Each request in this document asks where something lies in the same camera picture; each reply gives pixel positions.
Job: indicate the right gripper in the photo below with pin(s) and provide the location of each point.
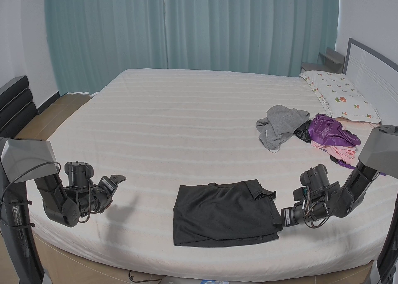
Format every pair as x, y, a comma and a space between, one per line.
292, 216

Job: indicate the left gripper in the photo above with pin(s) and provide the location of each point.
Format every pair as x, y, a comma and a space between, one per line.
101, 197

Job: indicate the black T-shirt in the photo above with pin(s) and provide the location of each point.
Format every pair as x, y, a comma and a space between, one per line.
217, 211

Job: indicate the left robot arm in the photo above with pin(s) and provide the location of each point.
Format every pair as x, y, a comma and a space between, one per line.
28, 155

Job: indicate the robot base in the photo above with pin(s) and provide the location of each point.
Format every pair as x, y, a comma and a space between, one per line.
174, 281

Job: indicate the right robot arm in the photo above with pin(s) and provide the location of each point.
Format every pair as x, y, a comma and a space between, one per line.
373, 149

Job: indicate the bed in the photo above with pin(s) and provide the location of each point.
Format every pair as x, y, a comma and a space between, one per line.
186, 121

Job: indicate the pink garment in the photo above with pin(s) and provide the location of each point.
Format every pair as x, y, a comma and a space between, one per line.
339, 152

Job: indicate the black shiny garment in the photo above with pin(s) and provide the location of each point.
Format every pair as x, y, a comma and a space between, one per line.
303, 133

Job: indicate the purple garment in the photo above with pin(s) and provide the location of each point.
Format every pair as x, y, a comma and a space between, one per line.
326, 130

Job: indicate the grey garment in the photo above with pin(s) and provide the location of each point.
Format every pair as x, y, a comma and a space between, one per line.
279, 124

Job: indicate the black chest of drawers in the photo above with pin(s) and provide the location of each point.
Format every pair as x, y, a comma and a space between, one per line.
15, 105

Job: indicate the white printed pillow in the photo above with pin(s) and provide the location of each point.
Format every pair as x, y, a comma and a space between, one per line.
342, 96

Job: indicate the grey bedside table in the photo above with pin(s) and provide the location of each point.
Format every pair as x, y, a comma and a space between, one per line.
329, 57

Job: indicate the blue-green curtain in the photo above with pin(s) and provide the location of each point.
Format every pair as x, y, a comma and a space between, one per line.
108, 28
248, 18

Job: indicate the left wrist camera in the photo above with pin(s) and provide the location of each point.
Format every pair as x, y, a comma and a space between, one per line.
78, 174

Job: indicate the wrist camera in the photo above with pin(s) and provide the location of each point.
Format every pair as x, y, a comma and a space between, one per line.
78, 174
314, 178

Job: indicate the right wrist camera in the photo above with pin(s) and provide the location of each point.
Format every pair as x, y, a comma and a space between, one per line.
314, 178

